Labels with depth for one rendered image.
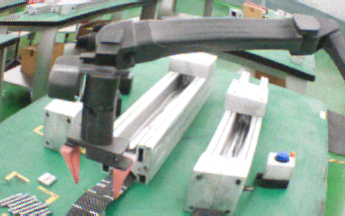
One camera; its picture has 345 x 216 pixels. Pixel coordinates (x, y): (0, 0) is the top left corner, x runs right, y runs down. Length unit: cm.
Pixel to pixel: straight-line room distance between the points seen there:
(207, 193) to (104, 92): 27
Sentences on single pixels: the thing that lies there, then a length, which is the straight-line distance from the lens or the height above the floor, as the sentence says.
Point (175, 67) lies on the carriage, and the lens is 157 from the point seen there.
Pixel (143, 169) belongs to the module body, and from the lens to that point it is 104.
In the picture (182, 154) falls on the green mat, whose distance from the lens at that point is 124.
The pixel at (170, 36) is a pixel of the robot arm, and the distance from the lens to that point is 83.
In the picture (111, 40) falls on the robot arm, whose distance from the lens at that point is 80.
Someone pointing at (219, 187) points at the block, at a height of 85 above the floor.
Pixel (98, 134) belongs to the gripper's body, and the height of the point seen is 95.
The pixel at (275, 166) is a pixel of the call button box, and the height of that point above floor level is 84.
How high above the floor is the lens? 123
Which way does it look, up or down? 17 degrees down
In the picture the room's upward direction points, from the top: 9 degrees clockwise
